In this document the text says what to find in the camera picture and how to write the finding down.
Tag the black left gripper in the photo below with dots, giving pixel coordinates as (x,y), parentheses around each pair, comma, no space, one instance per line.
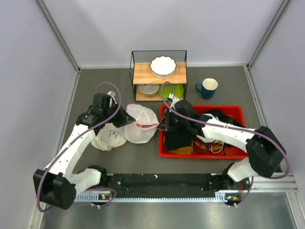
(124,118)

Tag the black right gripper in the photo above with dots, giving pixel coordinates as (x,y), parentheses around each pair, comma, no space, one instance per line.
(166,124)

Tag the white mesh laundry bag pink zipper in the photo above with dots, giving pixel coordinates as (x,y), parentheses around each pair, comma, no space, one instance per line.
(145,125)

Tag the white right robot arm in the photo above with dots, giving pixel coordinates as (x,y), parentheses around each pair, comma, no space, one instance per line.
(264,151)

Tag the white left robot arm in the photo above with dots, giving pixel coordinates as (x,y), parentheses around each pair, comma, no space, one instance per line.
(102,126)

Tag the cream mesh laundry bag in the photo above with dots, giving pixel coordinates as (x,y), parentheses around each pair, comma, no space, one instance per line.
(109,137)

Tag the black garment in bin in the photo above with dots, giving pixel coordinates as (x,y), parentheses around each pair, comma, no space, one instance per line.
(178,139)

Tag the green plate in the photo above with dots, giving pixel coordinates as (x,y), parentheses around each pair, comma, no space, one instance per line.
(178,91)

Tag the grey metal bowl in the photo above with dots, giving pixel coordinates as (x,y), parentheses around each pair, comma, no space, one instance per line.
(149,90)

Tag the blue mug white interior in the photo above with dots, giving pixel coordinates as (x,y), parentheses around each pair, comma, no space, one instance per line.
(207,88)

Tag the white scalloped bowl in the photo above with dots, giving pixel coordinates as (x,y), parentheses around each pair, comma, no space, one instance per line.
(163,67)

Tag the red plastic bin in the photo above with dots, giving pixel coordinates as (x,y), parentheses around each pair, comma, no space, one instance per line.
(214,150)

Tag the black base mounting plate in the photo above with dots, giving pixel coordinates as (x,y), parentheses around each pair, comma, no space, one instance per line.
(172,185)

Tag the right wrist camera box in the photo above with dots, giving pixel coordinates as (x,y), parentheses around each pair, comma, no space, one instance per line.
(172,99)

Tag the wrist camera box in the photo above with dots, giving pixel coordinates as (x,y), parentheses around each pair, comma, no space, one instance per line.
(172,99)
(112,94)

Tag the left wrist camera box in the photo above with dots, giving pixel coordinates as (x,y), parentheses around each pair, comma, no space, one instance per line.
(112,94)

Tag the black wire wooden shelf rack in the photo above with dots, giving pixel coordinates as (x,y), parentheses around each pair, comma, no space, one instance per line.
(149,69)

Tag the aluminium frame rail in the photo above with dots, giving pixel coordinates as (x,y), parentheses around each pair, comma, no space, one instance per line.
(258,184)

